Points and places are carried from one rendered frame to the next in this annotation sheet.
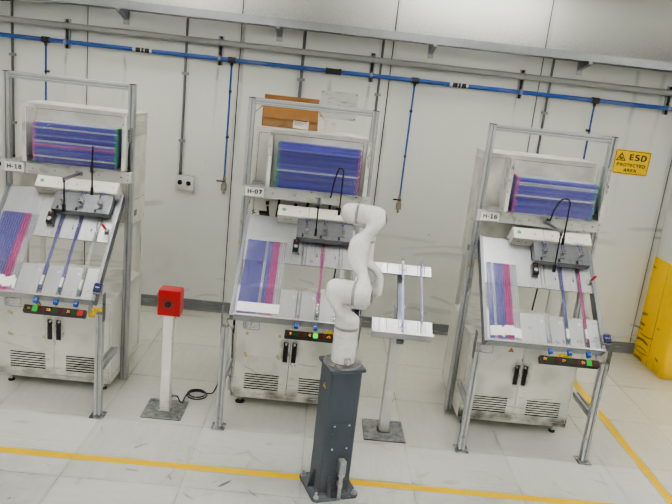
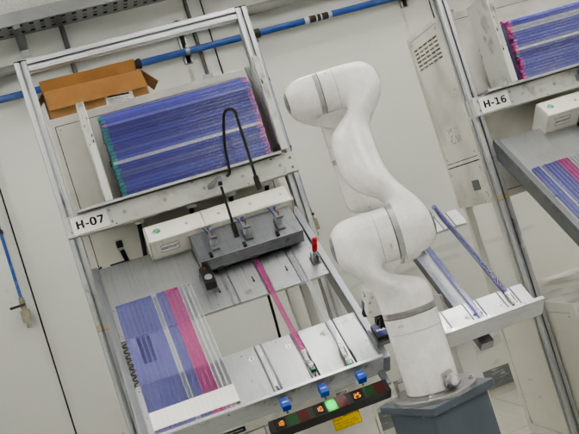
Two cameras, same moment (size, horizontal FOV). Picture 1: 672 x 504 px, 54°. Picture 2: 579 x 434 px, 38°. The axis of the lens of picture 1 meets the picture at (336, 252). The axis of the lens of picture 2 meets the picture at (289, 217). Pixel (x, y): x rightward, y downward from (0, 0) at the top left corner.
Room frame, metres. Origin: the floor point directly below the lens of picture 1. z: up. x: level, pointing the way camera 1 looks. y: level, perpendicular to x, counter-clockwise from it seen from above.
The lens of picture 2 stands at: (1.27, 0.45, 1.15)
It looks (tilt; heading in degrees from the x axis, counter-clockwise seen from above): 0 degrees down; 349
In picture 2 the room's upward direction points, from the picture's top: 17 degrees counter-clockwise
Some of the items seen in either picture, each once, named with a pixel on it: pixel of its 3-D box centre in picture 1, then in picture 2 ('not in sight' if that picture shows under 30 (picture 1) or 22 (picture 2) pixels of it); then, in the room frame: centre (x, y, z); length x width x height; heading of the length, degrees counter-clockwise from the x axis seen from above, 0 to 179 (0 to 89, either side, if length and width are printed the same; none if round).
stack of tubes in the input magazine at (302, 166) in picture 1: (318, 167); (184, 137); (4.05, 0.16, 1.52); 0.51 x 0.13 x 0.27; 92
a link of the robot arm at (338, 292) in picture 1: (342, 303); (379, 264); (3.08, -0.06, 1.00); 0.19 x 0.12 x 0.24; 79
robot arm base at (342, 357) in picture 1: (344, 345); (422, 352); (3.07, -0.09, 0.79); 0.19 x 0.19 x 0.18
